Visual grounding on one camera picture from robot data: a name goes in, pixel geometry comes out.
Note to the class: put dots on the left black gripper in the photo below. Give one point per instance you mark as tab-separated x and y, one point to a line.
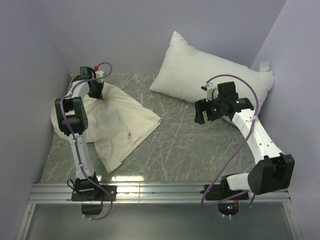
99	95

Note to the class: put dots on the aluminium front rail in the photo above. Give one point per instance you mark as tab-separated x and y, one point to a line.
126	193

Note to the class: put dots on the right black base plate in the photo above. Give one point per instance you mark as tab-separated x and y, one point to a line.
219	192

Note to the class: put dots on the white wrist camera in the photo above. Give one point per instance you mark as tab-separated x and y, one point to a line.
211	91
98	73

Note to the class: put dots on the cream pillowcase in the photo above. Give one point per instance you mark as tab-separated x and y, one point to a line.
117	124

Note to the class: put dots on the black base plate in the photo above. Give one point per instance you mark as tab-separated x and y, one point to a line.
90	195
219	192

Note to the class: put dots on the white pillow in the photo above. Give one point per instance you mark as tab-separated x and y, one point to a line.
185	70

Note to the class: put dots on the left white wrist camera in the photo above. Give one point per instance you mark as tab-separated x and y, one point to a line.
98	73

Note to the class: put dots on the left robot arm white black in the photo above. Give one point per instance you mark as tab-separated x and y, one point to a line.
73	122

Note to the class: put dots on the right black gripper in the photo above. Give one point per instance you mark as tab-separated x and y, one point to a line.
203	105

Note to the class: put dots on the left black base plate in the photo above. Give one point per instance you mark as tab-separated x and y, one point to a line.
90	195

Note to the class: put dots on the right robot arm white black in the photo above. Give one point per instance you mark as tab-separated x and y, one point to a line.
273	169

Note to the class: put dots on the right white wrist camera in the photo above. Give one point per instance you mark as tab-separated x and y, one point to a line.
211	91

